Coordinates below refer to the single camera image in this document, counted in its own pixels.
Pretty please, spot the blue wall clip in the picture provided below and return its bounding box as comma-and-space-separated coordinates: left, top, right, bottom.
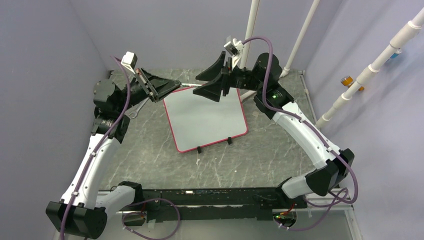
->
389, 48, 402, 60

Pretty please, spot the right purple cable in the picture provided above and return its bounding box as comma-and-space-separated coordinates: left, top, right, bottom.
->
241, 35, 360, 232

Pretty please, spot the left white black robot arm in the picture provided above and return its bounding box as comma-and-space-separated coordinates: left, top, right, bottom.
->
45, 68, 182, 239

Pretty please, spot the silver wrench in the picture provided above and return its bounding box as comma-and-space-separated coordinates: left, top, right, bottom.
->
127, 98, 149, 119

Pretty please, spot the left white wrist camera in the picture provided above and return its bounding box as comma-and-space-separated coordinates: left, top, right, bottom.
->
120, 51, 138, 75

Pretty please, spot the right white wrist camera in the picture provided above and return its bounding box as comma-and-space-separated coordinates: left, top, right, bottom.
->
223, 36, 245, 67

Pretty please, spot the red-framed whiteboard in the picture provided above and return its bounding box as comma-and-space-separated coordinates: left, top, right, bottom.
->
163, 87, 249, 153

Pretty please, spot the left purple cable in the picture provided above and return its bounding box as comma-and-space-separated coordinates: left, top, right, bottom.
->
58, 55, 182, 240

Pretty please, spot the purple cable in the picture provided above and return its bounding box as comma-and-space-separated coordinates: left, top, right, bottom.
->
58, 55, 182, 240
241, 35, 360, 232

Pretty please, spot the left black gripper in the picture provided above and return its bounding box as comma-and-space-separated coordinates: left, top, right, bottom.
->
116, 67, 181, 114

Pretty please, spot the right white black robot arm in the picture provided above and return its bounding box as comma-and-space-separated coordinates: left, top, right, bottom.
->
193, 51, 355, 208

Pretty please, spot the orange wall knob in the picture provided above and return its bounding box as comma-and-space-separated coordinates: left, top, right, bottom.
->
340, 75, 354, 88

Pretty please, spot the white whiteboard marker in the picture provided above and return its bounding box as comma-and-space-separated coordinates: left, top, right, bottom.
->
180, 83, 202, 88

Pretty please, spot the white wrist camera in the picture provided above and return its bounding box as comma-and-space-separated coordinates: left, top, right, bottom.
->
120, 51, 138, 75
223, 36, 245, 67

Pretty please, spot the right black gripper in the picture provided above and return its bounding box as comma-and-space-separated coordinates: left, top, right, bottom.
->
193, 51, 265, 102

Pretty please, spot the white PVC pipe frame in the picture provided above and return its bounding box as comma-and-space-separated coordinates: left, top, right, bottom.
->
236, 0, 424, 130

